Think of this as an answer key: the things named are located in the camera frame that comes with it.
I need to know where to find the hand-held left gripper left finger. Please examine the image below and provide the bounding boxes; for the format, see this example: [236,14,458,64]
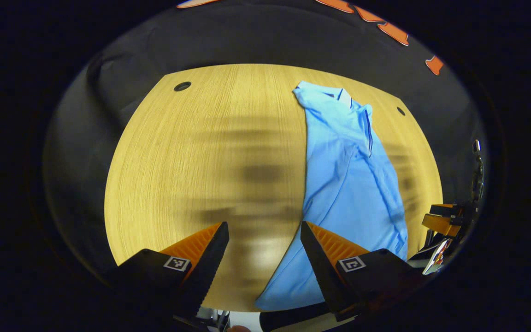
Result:
[117,221,230,323]

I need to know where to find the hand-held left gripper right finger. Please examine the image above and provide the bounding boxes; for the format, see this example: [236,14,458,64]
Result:
[300,221,428,322]

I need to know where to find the light blue T-shirt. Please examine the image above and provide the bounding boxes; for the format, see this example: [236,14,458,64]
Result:
[255,81,409,312]

